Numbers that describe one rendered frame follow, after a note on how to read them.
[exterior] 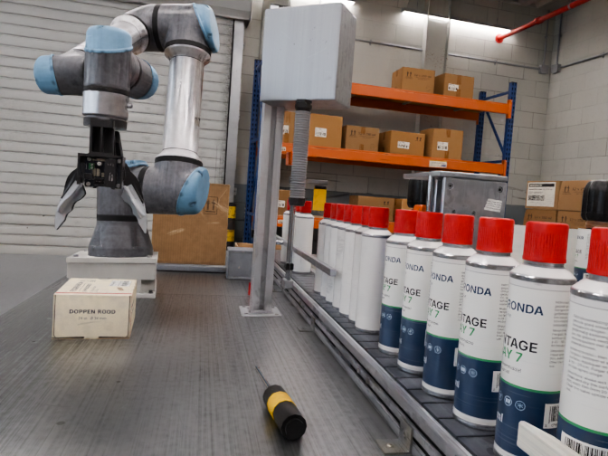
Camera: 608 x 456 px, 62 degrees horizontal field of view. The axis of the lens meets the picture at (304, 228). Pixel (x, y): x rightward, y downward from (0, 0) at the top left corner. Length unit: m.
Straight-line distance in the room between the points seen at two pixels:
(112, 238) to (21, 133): 4.45
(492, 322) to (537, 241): 0.10
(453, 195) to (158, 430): 0.49
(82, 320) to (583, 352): 0.76
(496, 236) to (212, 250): 1.29
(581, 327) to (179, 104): 1.07
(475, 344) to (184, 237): 1.29
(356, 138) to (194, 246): 3.72
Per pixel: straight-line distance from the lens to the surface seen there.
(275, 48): 1.10
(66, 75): 1.09
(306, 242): 1.41
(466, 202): 0.77
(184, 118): 1.28
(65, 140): 5.59
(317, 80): 1.04
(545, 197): 4.87
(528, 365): 0.47
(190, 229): 1.70
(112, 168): 0.91
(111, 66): 0.94
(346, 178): 5.98
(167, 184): 1.23
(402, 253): 0.71
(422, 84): 5.59
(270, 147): 1.12
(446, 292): 0.58
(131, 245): 1.27
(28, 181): 5.64
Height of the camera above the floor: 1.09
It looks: 3 degrees down
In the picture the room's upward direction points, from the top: 4 degrees clockwise
